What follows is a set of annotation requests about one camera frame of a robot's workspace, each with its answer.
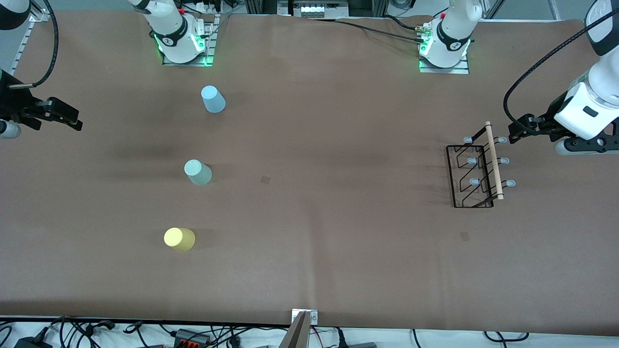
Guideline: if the white power strip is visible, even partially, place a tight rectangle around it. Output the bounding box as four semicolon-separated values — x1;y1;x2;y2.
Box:
293;1;350;18

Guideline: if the black looped floor cable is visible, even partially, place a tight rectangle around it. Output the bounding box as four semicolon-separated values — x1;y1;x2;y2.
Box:
484;331;529;342

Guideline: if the large table cover sheet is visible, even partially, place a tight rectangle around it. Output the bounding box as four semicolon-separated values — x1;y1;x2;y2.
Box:
0;11;619;335

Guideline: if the perforated aluminium rail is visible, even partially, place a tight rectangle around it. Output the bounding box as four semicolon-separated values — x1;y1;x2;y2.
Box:
10;11;49;73

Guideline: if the black cable across table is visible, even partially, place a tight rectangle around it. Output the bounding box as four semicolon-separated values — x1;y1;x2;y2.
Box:
309;17;428;45

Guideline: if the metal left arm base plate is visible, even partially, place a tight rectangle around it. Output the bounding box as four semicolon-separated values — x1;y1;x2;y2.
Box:
419;53;470;74

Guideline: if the black power adapter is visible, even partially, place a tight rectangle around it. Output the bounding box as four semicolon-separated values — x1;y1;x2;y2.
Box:
14;335;53;348

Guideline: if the black box with orange connectors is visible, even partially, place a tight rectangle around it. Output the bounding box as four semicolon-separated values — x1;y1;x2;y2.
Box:
173;329;212;348

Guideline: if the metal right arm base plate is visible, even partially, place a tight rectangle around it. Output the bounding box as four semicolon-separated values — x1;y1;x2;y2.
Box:
162;14;216;67

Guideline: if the small metal clamp bracket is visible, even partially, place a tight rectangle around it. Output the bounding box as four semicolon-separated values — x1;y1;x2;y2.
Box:
292;309;319;325

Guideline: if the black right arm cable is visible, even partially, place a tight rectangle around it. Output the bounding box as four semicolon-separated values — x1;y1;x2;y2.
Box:
9;0;59;90

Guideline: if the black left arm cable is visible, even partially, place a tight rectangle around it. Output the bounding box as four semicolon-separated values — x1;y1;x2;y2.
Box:
503;19;603;136

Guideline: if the grey camera stand beam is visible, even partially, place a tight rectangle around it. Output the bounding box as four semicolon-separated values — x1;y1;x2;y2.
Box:
280;312;312;348

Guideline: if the yellow plastic cup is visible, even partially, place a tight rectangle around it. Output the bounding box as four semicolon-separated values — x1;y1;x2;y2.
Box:
163;227;196;253

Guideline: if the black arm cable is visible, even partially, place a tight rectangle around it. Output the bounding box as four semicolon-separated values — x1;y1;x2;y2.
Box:
9;0;59;90
503;19;603;136

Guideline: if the pale green plastic cup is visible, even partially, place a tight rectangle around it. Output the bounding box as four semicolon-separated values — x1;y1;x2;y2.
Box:
184;159;213;187

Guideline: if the light blue plastic cup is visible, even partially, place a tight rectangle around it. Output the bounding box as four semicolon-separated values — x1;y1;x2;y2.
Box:
201;85;226;114

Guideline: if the black wire cup holder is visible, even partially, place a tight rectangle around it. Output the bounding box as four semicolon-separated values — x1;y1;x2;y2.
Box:
446;121;516;209

